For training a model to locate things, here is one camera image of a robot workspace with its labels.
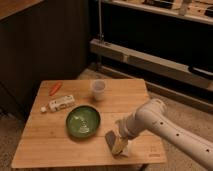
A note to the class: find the orange carrot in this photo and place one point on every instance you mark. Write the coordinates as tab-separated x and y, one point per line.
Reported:
55	88

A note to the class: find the green plate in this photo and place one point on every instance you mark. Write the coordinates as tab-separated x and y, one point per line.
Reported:
83	121

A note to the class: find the white plastic bottle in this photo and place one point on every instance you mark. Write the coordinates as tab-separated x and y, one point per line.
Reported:
59	104

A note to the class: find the wooden table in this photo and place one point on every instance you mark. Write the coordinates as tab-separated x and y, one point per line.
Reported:
45	142

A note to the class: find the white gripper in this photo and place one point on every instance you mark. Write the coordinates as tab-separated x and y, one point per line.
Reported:
110	136

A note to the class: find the clear plastic cup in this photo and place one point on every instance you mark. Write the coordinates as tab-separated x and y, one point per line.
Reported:
97	88

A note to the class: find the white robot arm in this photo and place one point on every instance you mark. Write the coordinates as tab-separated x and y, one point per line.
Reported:
150	116

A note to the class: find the wooden shelf unit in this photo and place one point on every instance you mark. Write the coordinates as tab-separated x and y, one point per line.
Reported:
158	47

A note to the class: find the metal pole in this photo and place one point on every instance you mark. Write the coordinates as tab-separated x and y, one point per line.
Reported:
101	37

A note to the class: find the black object on shelf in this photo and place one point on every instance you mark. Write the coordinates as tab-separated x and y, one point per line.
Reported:
200	73

